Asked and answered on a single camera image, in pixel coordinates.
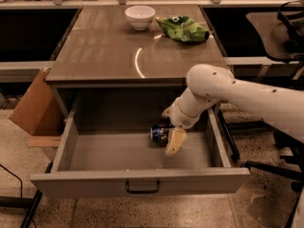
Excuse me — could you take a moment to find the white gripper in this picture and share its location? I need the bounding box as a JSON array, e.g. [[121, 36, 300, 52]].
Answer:
[[161, 98, 199, 156]]

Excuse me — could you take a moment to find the blue pepsi can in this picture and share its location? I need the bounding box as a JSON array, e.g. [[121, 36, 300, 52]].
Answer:
[[150, 124, 173, 144]]

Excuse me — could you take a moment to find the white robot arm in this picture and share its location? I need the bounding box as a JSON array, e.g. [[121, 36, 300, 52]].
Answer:
[[162, 64, 304, 156]]

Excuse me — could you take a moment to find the open grey drawer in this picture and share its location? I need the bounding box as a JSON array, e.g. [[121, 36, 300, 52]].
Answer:
[[30, 87, 250, 198]]

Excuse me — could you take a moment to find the grey cabinet counter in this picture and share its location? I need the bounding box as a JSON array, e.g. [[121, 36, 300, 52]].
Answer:
[[46, 4, 234, 119]]

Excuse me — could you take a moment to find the green chip bag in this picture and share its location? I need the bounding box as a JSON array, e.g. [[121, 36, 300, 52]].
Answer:
[[156, 16, 210, 43]]

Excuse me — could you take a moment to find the white ceramic bowl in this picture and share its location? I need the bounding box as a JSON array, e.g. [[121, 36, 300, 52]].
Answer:
[[124, 6, 155, 30]]

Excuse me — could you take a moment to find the brown cardboard box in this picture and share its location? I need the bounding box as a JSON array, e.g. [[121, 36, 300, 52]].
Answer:
[[9, 68, 65, 147]]

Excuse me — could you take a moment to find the black office chair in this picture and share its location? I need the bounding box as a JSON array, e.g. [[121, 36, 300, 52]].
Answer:
[[241, 0, 304, 228]]

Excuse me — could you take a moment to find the black table leg frame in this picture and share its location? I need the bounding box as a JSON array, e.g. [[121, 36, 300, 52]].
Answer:
[[218, 110, 239, 162]]

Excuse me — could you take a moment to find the black drawer handle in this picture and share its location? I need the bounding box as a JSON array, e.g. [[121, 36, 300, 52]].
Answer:
[[125, 180, 161, 195]]

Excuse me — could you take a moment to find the black floor cable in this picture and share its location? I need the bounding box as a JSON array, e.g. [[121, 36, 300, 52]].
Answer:
[[0, 163, 38, 228]]

